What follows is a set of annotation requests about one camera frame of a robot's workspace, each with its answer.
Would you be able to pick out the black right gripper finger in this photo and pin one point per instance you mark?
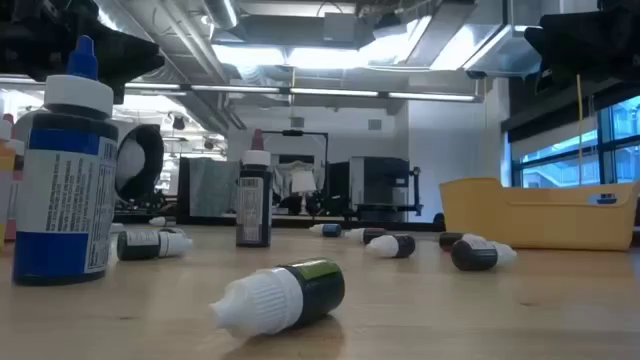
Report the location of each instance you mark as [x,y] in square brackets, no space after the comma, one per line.
[550,45]

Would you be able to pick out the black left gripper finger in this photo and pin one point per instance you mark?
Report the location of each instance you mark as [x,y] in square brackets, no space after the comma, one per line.
[130,57]

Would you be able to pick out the large pink food coloring bottle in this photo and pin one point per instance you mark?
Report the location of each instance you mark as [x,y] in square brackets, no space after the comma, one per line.
[14,190]

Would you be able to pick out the large blue food coloring bottle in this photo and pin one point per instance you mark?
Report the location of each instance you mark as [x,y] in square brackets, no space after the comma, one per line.
[65,200]

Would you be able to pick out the small dark dropper bottle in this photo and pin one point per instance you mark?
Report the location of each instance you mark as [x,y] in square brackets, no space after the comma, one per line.
[137,245]
[157,221]
[172,231]
[402,246]
[472,255]

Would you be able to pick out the large purple food coloring bottle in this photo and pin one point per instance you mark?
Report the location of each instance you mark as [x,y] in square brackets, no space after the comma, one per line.
[254,210]

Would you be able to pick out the small brown dropper bottle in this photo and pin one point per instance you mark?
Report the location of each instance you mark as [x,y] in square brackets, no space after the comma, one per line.
[372,235]

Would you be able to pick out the small blue dropper bottle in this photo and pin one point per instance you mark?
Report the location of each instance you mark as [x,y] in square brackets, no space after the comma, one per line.
[331,230]

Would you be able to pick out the small green dropper bottle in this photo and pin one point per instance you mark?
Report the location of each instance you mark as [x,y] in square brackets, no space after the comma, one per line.
[310,290]

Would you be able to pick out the black ceiling spotlight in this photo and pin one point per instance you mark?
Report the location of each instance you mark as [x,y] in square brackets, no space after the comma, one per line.
[178,122]

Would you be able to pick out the white cylindrical projector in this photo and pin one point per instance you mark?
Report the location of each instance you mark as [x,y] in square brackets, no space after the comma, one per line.
[132,160]

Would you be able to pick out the gray fabric partition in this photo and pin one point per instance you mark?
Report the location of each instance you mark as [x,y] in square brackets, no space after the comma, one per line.
[212,187]

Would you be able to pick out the yellow plastic bin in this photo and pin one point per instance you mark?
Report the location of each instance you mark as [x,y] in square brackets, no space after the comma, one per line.
[550,220]

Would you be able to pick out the white draped cloth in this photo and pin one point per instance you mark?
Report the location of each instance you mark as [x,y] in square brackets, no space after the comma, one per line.
[285,175]

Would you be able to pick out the black metal stand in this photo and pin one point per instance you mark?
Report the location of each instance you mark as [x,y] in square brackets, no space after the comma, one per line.
[416,190]

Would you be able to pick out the long linear ceiling light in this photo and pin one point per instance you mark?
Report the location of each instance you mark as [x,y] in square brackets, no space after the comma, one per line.
[330,92]

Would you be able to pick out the white table lamp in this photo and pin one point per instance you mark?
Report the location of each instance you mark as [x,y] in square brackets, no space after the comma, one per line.
[303,182]

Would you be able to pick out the gray metal cabinet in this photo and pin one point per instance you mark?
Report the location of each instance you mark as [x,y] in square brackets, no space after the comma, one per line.
[380,185]

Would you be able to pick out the rectangular metal air duct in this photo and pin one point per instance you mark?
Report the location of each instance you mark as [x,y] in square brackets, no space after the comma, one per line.
[490,50]

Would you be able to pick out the round metal air duct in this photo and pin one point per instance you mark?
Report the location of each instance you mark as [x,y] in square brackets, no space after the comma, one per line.
[222,12]

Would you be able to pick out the window with dark frame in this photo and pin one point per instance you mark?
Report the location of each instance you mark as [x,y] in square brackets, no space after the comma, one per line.
[560,170]

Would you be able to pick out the black metal frame rig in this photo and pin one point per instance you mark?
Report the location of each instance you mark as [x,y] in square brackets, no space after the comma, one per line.
[292,133]

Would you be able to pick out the gray wall vent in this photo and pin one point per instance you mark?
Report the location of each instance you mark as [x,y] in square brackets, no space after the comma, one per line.
[297,122]
[375,124]

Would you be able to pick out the black aluminium table frame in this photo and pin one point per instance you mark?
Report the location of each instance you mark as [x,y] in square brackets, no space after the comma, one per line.
[290,223]

